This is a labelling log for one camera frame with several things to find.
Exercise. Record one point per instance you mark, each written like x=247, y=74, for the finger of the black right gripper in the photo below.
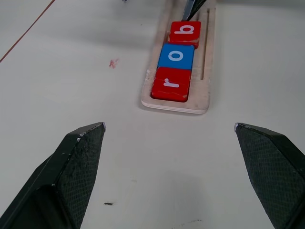
x=191, y=8

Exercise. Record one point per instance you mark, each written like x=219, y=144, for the red letter b block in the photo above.
x=184, y=30

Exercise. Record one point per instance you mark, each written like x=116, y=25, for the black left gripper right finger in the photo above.
x=274, y=171

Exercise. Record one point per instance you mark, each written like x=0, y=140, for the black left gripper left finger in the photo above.
x=69, y=171

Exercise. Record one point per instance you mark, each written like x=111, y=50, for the red letter r block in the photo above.
x=171, y=84

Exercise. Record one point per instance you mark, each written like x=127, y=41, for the long wooden letter tray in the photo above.
x=209, y=71

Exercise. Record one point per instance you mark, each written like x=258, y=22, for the blue letter o block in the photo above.
x=176, y=56

